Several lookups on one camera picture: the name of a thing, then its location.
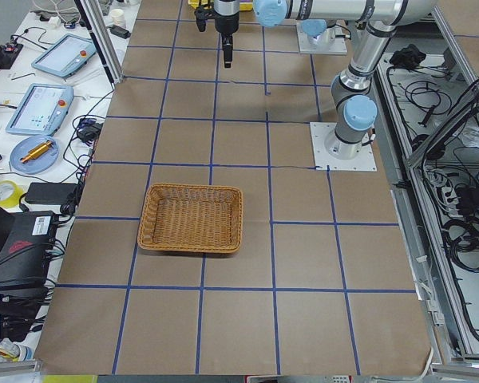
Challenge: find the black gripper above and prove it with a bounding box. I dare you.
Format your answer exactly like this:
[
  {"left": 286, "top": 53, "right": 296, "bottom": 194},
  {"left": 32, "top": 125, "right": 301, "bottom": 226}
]
[{"left": 214, "top": 0, "right": 240, "bottom": 68}]

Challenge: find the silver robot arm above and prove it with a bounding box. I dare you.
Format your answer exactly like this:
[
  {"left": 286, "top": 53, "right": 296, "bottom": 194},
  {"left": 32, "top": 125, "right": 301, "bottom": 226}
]
[
  {"left": 300, "top": 19, "right": 337, "bottom": 45},
  {"left": 253, "top": 0, "right": 437, "bottom": 160}
]

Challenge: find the yellow tape roll on desk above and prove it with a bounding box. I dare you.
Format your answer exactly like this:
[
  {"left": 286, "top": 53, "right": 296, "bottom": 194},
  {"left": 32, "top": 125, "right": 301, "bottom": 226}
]
[{"left": 0, "top": 180, "right": 24, "bottom": 209}]

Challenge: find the white paper cup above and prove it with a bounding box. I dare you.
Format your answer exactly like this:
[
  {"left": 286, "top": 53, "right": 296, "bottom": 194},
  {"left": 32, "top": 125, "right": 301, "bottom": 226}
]
[{"left": 109, "top": 8, "right": 126, "bottom": 28}]

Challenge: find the upper teach pendant tablet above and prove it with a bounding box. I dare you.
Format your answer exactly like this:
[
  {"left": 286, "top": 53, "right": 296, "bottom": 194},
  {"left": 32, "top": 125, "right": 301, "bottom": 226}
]
[{"left": 31, "top": 34, "right": 97, "bottom": 78}]

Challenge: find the teach pendant tablet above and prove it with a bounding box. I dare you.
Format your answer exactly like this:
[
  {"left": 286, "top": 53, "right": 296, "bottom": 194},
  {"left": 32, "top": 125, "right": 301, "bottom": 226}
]
[
  {"left": 31, "top": 34, "right": 97, "bottom": 78},
  {"left": 6, "top": 83, "right": 74, "bottom": 136}
]

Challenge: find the brown wicker basket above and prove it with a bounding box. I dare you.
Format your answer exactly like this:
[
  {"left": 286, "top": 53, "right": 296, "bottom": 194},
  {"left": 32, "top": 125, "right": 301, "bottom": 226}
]
[{"left": 137, "top": 183, "right": 243, "bottom": 254}]

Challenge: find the lower teach pendant tablet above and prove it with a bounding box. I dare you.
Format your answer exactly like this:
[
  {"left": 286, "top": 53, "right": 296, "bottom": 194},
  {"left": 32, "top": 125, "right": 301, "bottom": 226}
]
[{"left": 6, "top": 83, "right": 74, "bottom": 136}]

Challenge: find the brass cylinder part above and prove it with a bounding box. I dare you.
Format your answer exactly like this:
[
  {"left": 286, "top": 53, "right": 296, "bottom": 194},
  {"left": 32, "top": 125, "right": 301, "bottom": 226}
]
[{"left": 21, "top": 140, "right": 53, "bottom": 164}]

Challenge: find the blue plate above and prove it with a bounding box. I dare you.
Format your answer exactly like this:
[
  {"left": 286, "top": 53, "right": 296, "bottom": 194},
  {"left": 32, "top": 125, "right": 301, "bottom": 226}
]
[{"left": 9, "top": 135, "right": 59, "bottom": 175}]

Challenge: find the black power adapter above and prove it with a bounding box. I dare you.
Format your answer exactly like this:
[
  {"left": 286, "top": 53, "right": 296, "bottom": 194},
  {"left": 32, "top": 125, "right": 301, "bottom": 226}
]
[{"left": 25, "top": 183, "right": 77, "bottom": 205}]

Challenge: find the black computer box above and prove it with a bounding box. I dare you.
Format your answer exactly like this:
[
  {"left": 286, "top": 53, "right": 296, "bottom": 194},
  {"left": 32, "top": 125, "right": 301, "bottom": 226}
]
[{"left": 0, "top": 207, "right": 58, "bottom": 291}]

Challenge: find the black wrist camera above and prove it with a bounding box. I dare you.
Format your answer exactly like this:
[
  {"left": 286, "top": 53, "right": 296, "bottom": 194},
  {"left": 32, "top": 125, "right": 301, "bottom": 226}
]
[{"left": 194, "top": 1, "right": 214, "bottom": 32}]

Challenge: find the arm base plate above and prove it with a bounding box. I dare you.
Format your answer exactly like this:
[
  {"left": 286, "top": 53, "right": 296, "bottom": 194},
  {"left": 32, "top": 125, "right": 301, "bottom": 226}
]
[
  {"left": 310, "top": 122, "right": 377, "bottom": 172},
  {"left": 296, "top": 22, "right": 347, "bottom": 56}
]

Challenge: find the aluminium frame post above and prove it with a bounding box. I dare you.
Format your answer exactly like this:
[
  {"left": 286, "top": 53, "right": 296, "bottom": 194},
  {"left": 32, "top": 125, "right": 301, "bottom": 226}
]
[{"left": 74, "top": 0, "right": 123, "bottom": 85}]

